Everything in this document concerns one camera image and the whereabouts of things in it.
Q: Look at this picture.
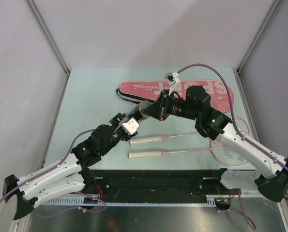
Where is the right aluminium frame post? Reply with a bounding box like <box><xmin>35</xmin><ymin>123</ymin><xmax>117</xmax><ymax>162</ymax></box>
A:
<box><xmin>236</xmin><ymin>0</ymin><xmax>284</xmax><ymax>73</ymax></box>

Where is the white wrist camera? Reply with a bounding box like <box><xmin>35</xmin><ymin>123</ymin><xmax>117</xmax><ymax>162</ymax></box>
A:
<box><xmin>164</xmin><ymin>72</ymin><xmax>180</xmax><ymax>95</ymax></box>
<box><xmin>122</xmin><ymin>117</ymin><xmax>139</xmax><ymax>135</ymax></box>

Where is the pink badminton racket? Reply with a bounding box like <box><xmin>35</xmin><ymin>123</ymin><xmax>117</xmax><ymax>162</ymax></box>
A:
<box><xmin>129</xmin><ymin>116</ymin><xmax>251</xmax><ymax>145</ymax></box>
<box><xmin>128</xmin><ymin>139</ymin><xmax>249</xmax><ymax>167</ymax></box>

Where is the black shuttlecock tube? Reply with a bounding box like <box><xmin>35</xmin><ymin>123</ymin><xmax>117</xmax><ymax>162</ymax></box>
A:
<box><xmin>126</xmin><ymin>101</ymin><xmax>152</xmax><ymax>123</ymax></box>

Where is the lower pink badminton racket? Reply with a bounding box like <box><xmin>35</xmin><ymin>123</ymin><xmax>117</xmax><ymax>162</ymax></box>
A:
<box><xmin>128</xmin><ymin>139</ymin><xmax>249</xmax><ymax>167</ymax></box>

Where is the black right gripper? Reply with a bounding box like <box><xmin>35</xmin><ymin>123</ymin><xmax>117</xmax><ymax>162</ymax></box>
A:
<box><xmin>140</xmin><ymin>89</ymin><xmax>199</xmax><ymax>121</ymax></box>

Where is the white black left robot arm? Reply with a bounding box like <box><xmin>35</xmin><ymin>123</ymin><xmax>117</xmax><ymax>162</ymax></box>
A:
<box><xmin>2</xmin><ymin>113</ymin><xmax>144</xmax><ymax>220</ymax></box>

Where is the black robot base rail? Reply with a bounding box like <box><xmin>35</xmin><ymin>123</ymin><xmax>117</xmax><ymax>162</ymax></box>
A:
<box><xmin>82</xmin><ymin>168</ymin><xmax>239</xmax><ymax>205</ymax></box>

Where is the left aluminium frame post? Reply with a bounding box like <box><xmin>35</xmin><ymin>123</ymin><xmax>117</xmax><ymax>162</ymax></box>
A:
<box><xmin>24</xmin><ymin>0</ymin><xmax>70</xmax><ymax>71</ymax></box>

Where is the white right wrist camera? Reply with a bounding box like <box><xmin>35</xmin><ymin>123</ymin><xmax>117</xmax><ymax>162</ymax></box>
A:
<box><xmin>164</xmin><ymin>72</ymin><xmax>180</xmax><ymax>95</ymax></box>

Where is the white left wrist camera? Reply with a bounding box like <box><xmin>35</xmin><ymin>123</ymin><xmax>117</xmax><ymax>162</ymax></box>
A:
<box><xmin>122</xmin><ymin>117</ymin><xmax>139</xmax><ymax>135</ymax></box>

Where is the upper pink badminton racket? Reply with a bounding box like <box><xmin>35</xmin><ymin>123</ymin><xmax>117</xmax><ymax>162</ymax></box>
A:
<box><xmin>129</xmin><ymin>116</ymin><xmax>251</xmax><ymax>145</ymax></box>

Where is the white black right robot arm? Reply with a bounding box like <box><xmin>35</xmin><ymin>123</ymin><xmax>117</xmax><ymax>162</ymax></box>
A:
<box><xmin>142</xmin><ymin>86</ymin><xmax>288</xmax><ymax>203</ymax></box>

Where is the pink racket bag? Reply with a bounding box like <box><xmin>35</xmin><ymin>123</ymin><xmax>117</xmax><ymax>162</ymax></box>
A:
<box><xmin>119</xmin><ymin>80</ymin><xmax>235</xmax><ymax>113</ymax></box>

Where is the aluminium frame post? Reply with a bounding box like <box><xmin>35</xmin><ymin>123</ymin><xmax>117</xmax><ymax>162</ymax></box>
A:
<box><xmin>24</xmin><ymin>0</ymin><xmax>70</xmax><ymax>71</ymax></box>
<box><xmin>236</xmin><ymin>0</ymin><xmax>284</xmax><ymax>73</ymax></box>

